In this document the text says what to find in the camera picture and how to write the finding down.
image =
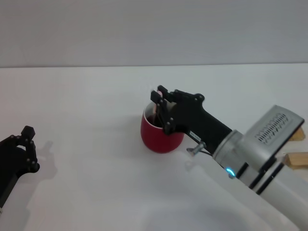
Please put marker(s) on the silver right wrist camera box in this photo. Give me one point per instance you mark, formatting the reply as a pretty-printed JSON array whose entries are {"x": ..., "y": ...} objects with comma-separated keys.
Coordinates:
[{"x": 272, "y": 130}]

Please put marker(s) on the small wooden block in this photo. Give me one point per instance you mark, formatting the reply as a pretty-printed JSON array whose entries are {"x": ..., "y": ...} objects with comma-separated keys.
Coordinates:
[
  {"x": 297, "y": 162},
  {"x": 298, "y": 136}
]

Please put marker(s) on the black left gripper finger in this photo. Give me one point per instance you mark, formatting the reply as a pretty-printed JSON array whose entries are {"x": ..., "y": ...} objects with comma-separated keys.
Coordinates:
[{"x": 28, "y": 132}]

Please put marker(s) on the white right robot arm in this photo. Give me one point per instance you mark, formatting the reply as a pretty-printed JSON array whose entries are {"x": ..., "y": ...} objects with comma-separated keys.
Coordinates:
[{"x": 284, "y": 202}]

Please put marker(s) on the red ceramic cup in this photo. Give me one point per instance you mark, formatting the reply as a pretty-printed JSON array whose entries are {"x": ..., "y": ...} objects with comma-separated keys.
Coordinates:
[{"x": 154, "y": 139}]

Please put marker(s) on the dark coffee liquid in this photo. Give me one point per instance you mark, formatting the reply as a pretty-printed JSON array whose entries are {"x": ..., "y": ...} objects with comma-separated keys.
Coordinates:
[{"x": 151, "y": 119}]

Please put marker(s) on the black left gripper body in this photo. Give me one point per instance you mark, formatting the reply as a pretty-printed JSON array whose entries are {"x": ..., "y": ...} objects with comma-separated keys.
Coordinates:
[{"x": 8, "y": 170}]

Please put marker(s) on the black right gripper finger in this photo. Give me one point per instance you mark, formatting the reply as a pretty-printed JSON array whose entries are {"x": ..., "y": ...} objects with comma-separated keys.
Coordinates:
[
  {"x": 155, "y": 96},
  {"x": 163, "y": 90}
]

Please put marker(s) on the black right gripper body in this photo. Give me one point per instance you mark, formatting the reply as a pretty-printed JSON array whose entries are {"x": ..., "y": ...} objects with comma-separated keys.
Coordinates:
[{"x": 192, "y": 115}]

